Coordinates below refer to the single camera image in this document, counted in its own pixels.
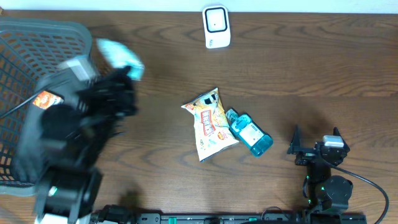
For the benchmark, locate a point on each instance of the blue mouthwash bottle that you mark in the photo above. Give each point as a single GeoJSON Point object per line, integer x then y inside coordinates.
{"type": "Point", "coordinates": [244, 128]}

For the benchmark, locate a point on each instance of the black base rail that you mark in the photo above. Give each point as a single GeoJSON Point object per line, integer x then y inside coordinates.
{"type": "Point", "coordinates": [119, 215]}

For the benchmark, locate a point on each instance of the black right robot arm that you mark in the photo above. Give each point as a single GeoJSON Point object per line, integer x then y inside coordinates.
{"type": "Point", "coordinates": [327, 193]}

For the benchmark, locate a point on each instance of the yellow snack bag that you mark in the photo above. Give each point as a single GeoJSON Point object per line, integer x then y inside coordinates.
{"type": "Point", "coordinates": [212, 134]}

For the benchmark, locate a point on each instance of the teal wet wipes pack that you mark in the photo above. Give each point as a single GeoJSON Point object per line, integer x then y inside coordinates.
{"type": "Point", "coordinates": [119, 56]}

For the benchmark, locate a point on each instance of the grey plastic basket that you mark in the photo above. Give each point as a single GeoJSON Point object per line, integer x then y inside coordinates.
{"type": "Point", "coordinates": [31, 50]}

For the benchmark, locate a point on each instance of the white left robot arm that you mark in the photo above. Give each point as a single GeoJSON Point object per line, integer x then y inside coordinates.
{"type": "Point", "coordinates": [59, 146]}

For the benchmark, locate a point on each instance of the white barcode scanner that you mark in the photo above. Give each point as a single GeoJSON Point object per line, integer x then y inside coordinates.
{"type": "Point", "coordinates": [216, 27]}

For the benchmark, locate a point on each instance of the orange small carton box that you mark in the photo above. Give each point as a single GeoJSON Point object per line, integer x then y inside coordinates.
{"type": "Point", "coordinates": [46, 99]}

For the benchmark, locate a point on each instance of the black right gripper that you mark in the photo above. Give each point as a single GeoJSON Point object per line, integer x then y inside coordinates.
{"type": "Point", "coordinates": [295, 147]}

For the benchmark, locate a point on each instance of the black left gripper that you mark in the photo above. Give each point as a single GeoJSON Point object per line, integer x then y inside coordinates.
{"type": "Point", "coordinates": [100, 99]}

